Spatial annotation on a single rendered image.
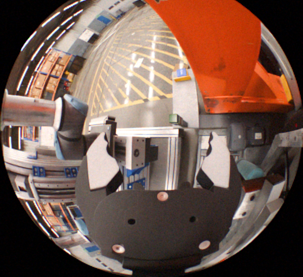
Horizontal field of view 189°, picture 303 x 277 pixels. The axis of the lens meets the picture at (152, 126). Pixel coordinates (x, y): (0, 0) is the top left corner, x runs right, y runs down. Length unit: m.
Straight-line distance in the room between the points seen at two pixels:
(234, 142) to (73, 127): 0.79
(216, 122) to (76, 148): 0.97
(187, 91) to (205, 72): 0.48
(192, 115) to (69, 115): 0.61
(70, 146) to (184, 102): 0.65
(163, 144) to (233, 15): 0.97
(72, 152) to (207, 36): 0.49
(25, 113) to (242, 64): 0.51
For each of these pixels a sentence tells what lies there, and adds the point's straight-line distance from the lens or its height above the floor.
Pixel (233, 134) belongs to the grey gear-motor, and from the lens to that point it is 0.68.
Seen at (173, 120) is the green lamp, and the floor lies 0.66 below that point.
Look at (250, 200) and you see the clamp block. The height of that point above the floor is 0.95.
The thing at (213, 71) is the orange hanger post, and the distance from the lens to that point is 0.24.
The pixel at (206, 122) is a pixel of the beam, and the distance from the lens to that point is 0.95.
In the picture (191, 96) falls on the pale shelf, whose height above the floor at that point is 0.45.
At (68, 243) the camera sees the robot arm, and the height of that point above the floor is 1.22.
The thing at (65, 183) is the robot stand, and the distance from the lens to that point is 0.58.
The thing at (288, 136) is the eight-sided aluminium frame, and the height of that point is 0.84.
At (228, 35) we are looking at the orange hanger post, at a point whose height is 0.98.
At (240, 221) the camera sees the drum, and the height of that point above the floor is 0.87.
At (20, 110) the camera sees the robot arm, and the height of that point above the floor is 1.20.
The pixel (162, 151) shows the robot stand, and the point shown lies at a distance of 0.97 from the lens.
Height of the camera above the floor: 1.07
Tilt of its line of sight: 57 degrees down
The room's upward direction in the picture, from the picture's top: 77 degrees counter-clockwise
